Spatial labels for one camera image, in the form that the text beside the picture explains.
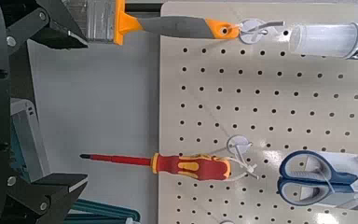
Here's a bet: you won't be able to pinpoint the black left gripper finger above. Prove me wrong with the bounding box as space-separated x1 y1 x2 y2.
0 173 90 224
5 0 90 51

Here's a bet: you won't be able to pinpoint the teal crate handle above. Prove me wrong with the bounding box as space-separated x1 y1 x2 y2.
63 199 142 224

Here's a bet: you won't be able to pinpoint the grey back panel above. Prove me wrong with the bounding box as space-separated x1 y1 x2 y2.
27 31 162 224

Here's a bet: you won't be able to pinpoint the red yellow screwdriver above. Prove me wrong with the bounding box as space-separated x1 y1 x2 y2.
79 152 232 182

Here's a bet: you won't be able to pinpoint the white pegboard hook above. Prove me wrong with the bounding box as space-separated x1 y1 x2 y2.
238 18 286 45
226 133 260 181

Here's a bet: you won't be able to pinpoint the beige perforated pegboard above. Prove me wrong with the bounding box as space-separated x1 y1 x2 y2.
158 1 358 224

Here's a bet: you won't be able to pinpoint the sealant tube with clear nozzle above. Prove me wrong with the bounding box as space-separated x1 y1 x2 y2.
288 21 358 62

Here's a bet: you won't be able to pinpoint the orange grey handled paint brush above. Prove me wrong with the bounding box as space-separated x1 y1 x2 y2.
63 0 241 47

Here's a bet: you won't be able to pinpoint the blue handled scissors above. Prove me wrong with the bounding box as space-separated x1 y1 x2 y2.
277 150 358 213

